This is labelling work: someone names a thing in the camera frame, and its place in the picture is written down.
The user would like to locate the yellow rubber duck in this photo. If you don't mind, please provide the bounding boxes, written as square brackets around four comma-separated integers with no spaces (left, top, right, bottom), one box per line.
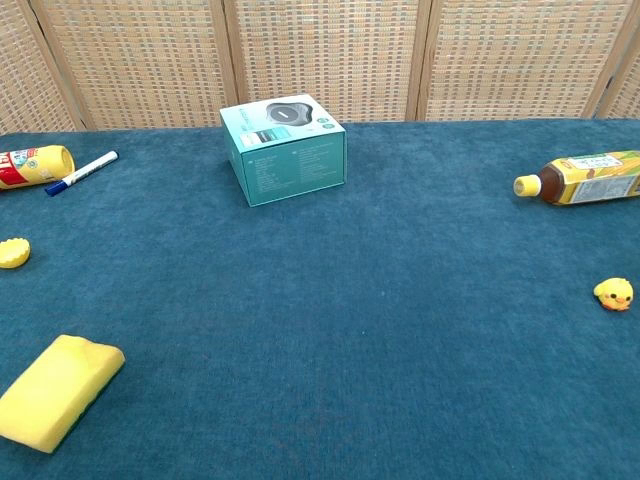
[593,277,634,313]

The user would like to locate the teal cardboard product box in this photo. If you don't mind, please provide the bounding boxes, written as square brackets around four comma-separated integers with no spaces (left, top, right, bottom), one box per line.
[219,93,348,208]

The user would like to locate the woven wicker folding screen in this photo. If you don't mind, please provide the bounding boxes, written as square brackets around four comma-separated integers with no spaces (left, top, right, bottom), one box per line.
[0,0,640,135]

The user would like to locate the white marker with blue cap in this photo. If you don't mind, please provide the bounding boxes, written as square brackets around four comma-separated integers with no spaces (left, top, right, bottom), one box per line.
[44,150,120,197]

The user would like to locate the tea bottle with yellow label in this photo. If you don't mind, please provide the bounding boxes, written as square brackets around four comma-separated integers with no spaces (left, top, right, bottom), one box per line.
[512,150,640,207]

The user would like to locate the yellow and red can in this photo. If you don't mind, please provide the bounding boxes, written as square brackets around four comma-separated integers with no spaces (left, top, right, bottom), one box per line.
[0,144,76,191]

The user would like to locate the yellow sponge with green backing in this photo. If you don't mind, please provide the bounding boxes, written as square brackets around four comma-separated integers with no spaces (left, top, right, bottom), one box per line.
[0,334,126,455]

